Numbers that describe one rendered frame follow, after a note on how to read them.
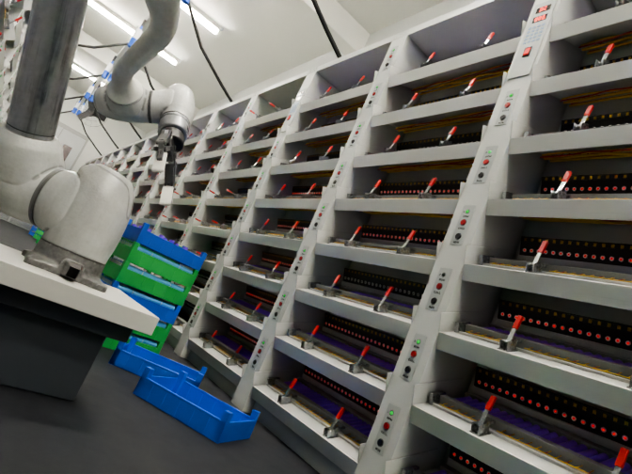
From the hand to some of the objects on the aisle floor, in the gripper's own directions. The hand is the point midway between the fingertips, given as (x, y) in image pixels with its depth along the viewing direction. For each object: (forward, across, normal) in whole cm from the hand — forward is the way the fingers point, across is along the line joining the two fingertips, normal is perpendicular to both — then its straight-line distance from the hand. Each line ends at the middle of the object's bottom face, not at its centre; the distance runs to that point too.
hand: (162, 185), depth 128 cm
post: (+77, +37, -61) cm, 104 cm away
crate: (+50, +43, -10) cm, 66 cm away
